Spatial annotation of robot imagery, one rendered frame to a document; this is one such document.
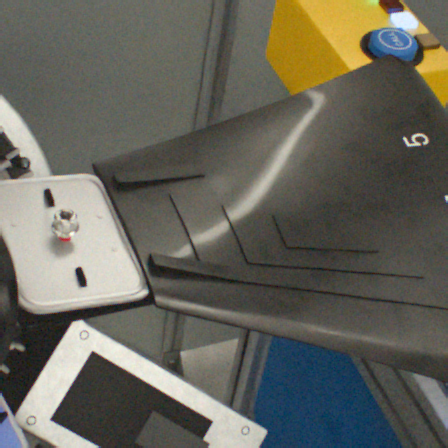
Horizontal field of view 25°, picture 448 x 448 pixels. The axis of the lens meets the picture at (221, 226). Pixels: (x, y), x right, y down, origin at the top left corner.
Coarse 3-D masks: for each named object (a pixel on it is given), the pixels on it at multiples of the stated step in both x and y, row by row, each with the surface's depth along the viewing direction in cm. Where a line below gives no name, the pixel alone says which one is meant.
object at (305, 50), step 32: (288, 0) 91; (320, 0) 90; (352, 0) 91; (288, 32) 92; (320, 32) 87; (352, 32) 87; (416, 32) 89; (288, 64) 94; (320, 64) 88; (352, 64) 84; (416, 64) 85
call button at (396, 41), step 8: (376, 32) 86; (384, 32) 86; (392, 32) 86; (400, 32) 86; (376, 40) 85; (384, 40) 85; (392, 40) 85; (400, 40) 86; (408, 40) 86; (376, 48) 85; (384, 48) 84; (392, 48) 84; (400, 48) 85; (408, 48) 85; (416, 48) 85; (400, 56) 84; (408, 56) 85
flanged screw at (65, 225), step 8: (64, 208) 49; (56, 216) 49; (64, 216) 49; (72, 216) 49; (56, 224) 49; (64, 224) 49; (72, 224) 49; (56, 232) 49; (64, 232) 49; (72, 232) 49; (64, 240) 50
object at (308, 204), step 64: (384, 64) 63; (256, 128) 58; (320, 128) 59; (384, 128) 60; (128, 192) 53; (192, 192) 53; (256, 192) 55; (320, 192) 56; (384, 192) 57; (192, 256) 50; (256, 256) 51; (320, 256) 53; (384, 256) 55; (256, 320) 49; (320, 320) 51; (384, 320) 53
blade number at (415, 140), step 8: (408, 128) 61; (416, 128) 61; (424, 128) 61; (392, 136) 60; (400, 136) 60; (408, 136) 60; (416, 136) 61; (424, 136) 61; (432, 136) 61; (400, 144) 60; (408, 144) 60; (416, 144) 60; (424, 144) 60; (432, 144) 61; (408, 152) 60; (416, 152) 60; (424, 152) 60
